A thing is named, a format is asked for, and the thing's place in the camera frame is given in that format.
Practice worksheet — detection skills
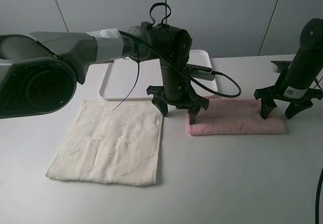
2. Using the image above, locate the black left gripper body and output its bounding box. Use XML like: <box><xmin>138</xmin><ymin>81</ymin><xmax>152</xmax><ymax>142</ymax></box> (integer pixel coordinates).
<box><xmin>146</xmin><ymin>59</ymin><xmax>209</xmax><ymax>109</ymax></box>

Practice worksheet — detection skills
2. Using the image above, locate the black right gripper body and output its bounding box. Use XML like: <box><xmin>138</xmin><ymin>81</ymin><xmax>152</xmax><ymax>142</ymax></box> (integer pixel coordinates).
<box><xmin>254</xmin><ymin>54</ymin><xmax>322</xmax><ymax>103</ymax></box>

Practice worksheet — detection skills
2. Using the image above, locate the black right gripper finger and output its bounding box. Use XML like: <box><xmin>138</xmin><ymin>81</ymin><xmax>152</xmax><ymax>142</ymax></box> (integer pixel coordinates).
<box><xmin>260</xmin><ymin>98</ymin><xmax>277</xmax><ymax>119</ymax></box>
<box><xmin>285</xmin><ymin>100</ymin><xmax>313</xmax><ymax>119</ymax></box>

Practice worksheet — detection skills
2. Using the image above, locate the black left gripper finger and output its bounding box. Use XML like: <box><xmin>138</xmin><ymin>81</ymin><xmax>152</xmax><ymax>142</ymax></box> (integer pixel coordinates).
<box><xmin>152</xmin><ymin>97</ymin><xmax>168</xmax><ymax>117</ymax></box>
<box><xmin>188</xmin><ymin>106</ymin><xmax>201</xmax><ymax>125</ymax></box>

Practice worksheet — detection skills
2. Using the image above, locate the pink towel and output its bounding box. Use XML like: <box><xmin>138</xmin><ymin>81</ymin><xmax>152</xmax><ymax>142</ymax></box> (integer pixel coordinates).
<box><xmin>187</xmin><ymin>98</ymin><xmax>286</xmax><ymax>136</ymax></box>

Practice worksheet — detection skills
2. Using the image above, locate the cream white towel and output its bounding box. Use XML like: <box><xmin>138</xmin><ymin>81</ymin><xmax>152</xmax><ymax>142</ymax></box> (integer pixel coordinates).
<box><xmin>46</xmin><ymin>100</ymin><xmax>163</xmax><ymax>186</ymax></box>

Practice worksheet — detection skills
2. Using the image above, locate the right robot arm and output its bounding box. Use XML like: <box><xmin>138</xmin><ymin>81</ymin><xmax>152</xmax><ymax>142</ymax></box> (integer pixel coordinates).
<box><xmin>254</xmin><ymin>18</ymin><xmax>322</xmax><ymax>119</ymax></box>

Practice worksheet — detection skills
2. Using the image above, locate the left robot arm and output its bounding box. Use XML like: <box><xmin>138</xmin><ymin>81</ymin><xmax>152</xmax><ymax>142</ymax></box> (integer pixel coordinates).
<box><xmin>1</xmin><ymin>23</ymin><xmax>215</xmax><ymax>122</ymax></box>

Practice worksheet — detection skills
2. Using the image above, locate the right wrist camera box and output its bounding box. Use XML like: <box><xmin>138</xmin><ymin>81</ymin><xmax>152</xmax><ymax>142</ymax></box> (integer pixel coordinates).
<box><xmin>271</xmin><ymin>61</ymin><xmax>292</xmax><ymax>73</ymax></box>

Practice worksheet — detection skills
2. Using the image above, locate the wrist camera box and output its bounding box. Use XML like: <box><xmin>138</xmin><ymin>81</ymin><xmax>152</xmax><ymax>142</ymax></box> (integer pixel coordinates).
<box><xmin>186</xmin><ymin>64</ymin><xmax>216</xmax><ymax>81</ymax></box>
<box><xmin>271</xmin><ymin>61</ymin><xmax>292</xmax><ymax>73</ymax></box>

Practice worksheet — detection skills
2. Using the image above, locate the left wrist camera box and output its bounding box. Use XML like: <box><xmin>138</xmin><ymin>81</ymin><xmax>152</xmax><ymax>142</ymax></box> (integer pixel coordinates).
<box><xmin>186</xmin><ymin>64</ymin><xmax>216</xmax><ymax>81</ymax></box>

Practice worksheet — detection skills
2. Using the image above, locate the thin black cable tie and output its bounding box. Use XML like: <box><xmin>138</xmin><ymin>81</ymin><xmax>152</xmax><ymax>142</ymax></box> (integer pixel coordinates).
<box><xmin>113</xmin><ymin>39</ymin><xmax>142</xmax><ymax>111</ymax></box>

